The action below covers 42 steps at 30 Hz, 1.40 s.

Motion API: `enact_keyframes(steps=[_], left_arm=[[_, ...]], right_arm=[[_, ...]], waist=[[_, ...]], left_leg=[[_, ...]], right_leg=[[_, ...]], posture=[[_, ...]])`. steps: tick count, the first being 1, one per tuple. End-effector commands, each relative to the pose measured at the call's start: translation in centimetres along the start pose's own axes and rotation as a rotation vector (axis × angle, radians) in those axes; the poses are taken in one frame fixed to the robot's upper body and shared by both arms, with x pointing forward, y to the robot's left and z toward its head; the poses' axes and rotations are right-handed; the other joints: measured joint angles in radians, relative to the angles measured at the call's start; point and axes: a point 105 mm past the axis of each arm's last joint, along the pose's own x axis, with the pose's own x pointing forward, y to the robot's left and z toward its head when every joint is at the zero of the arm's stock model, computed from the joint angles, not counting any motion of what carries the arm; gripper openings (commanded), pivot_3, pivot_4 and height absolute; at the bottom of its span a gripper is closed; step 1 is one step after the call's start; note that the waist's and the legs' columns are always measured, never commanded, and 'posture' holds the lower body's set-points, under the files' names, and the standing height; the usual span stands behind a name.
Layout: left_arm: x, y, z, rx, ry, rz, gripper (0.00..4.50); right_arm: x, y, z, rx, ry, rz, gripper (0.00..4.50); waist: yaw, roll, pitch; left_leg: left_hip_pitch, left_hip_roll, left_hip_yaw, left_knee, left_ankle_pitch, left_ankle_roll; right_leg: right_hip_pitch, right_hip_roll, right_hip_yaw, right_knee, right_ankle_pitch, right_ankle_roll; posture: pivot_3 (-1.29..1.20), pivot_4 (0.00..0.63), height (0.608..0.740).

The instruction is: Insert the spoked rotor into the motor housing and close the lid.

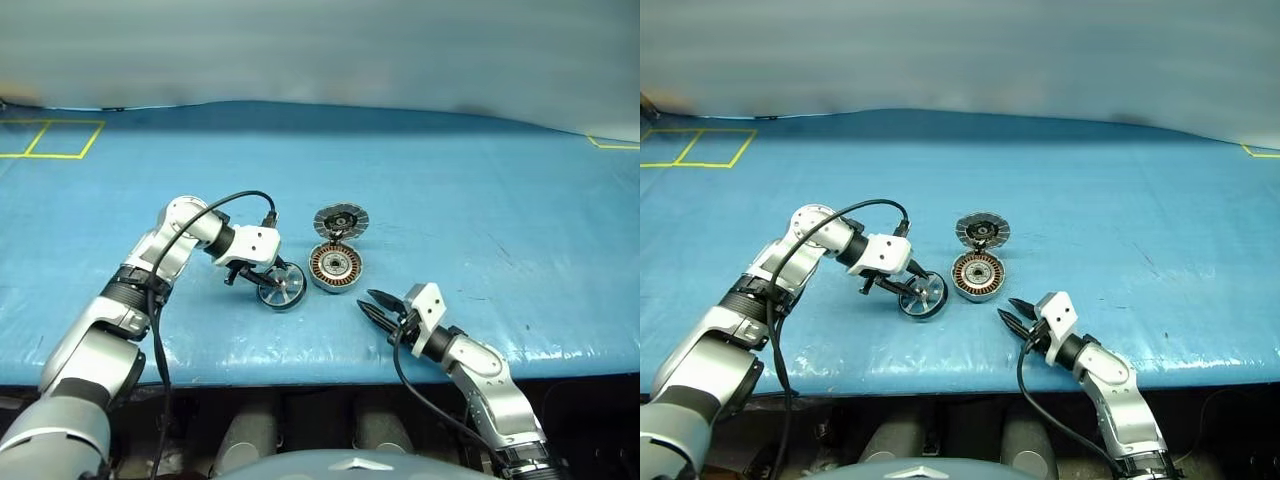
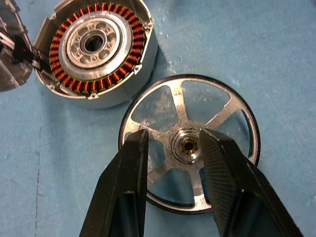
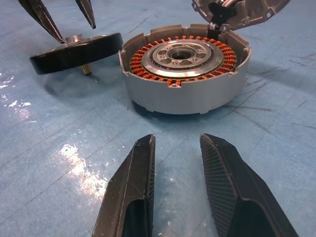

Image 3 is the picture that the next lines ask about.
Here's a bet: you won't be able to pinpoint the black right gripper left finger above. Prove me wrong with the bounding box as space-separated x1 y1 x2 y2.
91 134 156 237

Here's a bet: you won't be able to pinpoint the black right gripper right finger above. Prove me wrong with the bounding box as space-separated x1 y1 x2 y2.
199 133 301 237

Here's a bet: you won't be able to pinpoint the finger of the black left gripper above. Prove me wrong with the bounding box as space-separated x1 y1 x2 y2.
75 0 97 30
18 0 65 44

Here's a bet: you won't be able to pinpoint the black silver spoked rotor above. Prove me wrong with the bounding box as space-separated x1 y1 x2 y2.
29 32 124 76

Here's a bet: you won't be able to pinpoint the silver motor housing copper windings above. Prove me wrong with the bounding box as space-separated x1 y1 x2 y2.
118 24 252 115

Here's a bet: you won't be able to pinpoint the silver motor cover circuit board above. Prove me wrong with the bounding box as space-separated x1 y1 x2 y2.
191 0 291 32

